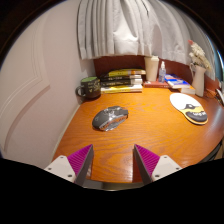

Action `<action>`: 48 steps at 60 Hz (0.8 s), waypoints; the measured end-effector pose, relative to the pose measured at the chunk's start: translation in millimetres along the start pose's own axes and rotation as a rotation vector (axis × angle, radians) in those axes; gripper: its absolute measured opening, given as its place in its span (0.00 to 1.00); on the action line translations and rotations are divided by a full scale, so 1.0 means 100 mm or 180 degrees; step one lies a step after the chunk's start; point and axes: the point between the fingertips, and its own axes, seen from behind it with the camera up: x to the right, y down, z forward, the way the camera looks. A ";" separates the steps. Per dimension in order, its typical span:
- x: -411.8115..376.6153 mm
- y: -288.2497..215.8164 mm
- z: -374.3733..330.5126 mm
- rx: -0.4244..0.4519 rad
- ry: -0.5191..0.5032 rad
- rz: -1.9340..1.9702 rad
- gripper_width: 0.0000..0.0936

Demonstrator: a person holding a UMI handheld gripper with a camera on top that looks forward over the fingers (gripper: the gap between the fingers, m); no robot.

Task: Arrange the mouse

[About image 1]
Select white pleated curtain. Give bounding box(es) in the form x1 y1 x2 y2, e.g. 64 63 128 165
77 0 214 66

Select yellow and black book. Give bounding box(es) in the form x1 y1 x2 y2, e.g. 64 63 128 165
107 68 147 78

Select white black yellow mouse pad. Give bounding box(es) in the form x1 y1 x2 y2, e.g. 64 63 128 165
169 92 209 126

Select beige lidded tumbler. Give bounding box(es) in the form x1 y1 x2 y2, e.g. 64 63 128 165
143 55 160 83

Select blue book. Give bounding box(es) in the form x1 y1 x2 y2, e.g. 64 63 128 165
164 73 192 90

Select orange book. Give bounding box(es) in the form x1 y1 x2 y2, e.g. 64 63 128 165
176 84 197 96

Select black mug with green inside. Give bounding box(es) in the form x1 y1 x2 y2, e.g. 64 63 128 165
75 76 102 100

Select white jug vase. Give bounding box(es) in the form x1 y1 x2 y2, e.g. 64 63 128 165
189 63 207 98

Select clear spray bottle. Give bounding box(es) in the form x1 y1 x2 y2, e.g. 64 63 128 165
158 60 167 84

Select grey and black computer mouse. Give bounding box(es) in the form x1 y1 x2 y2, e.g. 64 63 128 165
91 105 130 132

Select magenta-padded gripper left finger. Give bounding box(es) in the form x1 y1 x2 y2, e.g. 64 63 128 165
43 144 95 187

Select white and pink flowers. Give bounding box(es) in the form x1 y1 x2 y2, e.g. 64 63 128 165
187 39 213 70

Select dark red book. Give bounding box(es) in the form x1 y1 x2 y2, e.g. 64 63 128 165
143 79 172 89

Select white book with yellow spine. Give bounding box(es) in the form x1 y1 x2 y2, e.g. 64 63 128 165
100 84 144 94

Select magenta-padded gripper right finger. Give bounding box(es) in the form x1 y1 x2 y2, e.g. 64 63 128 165
133 143 183 186

